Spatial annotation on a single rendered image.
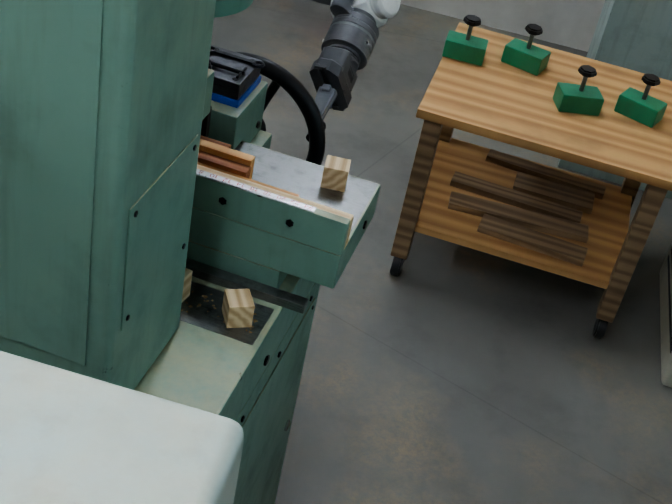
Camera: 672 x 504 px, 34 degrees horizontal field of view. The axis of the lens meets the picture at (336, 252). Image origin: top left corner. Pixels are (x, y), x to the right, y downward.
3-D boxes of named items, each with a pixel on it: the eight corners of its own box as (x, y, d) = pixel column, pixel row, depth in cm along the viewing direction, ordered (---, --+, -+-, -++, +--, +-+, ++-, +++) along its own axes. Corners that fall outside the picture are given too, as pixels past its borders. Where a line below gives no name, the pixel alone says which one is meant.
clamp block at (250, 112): (263, 130, 183) (271, 82, 178) (233, 168, 172) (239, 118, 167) (181, 104, 185) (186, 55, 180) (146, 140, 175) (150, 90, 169)
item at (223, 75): (260, 82, 177) (265, 51, 174) (235, 111, 169) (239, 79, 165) (185, 58, 179) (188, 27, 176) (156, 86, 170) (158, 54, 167)
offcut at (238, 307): (221, 310, 156) (224, 288, 154) (246, 309, 157) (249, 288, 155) (226, 328, 153) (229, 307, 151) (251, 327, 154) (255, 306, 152)
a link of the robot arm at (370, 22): (339, 57, 208) (359, 11, 213) (383, 50, 201) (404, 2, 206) (304, 17, 201) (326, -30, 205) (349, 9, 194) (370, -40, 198)
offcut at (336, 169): (344, 192, 167) (348, 171, 165) (320, 187, 167) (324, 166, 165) (347, 180, 170) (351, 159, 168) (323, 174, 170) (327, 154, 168)
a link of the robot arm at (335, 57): (310, 105, 204) (333, 55, 208) (359, 115, 200) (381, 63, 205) (294, 63, 193) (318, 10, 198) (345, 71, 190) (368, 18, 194)
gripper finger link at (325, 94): (308, 116, 195) (320, 88, 197) (324, 119, 194) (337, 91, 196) (306, 110, 193) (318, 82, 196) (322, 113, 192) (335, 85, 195)
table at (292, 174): (391, 187, 181) (399, 156, 178) (335, 290, 157) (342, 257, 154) (57, 80, 191) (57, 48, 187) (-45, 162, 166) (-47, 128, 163)
